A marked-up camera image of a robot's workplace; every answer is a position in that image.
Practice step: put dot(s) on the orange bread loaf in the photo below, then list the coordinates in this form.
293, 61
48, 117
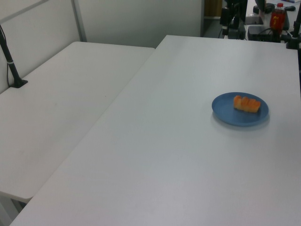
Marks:
247, 104

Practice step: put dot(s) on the blue round plate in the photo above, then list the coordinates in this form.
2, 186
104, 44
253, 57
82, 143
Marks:
225, 113

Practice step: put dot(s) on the white side table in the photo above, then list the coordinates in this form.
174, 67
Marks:
58, 106

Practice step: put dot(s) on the black cylinder with white band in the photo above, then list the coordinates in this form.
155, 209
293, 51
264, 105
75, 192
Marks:
224, 17

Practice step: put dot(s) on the tan wooden panel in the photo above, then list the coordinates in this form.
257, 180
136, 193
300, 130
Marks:
211, 8

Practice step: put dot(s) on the black tripod stand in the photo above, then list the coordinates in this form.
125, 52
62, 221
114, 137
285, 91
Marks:
236, 23

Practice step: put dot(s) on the black electronics box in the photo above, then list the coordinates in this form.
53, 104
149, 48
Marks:
258, 31

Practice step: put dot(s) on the white flat device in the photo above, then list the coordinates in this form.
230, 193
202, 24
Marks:
254, 20

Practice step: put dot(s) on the black desk object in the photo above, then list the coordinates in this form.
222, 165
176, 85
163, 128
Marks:
258, 9

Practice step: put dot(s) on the red drink bottle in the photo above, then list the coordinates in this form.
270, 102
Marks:
278, 21

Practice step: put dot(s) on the black computer mouse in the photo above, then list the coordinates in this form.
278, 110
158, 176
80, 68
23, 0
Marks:
289, 8

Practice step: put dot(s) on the black camera stand pole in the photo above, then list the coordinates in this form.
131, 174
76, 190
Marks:
20, 83

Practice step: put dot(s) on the black clamp camera stand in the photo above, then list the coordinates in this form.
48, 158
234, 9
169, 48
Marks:
292, 43

